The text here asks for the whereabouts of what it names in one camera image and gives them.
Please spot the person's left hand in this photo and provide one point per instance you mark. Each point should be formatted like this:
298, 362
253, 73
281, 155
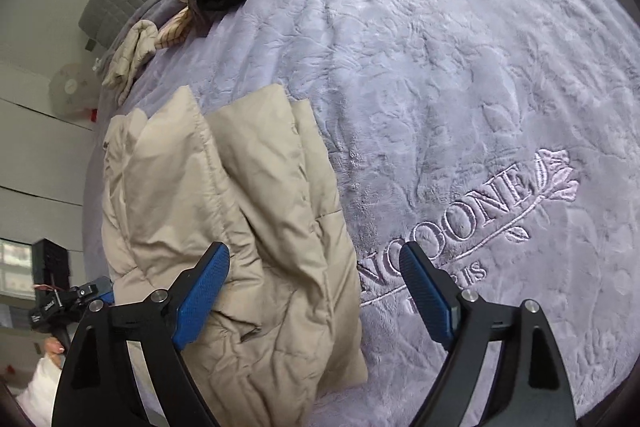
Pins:
53, 347

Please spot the lavender plush bed blanket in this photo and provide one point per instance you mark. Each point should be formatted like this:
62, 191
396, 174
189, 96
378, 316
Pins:
500, 135

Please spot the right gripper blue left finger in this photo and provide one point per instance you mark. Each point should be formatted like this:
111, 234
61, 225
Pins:
173, 318

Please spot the white standing fan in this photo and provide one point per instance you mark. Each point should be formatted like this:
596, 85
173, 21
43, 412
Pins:
74, 89

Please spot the white wardrobe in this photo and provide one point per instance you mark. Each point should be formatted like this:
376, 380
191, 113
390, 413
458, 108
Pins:
44, 160

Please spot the folded cream puffer jacket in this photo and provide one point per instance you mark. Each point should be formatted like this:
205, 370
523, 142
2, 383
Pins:
136, 49

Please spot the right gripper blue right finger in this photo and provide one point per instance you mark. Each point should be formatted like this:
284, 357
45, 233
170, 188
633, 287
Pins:
460, 323

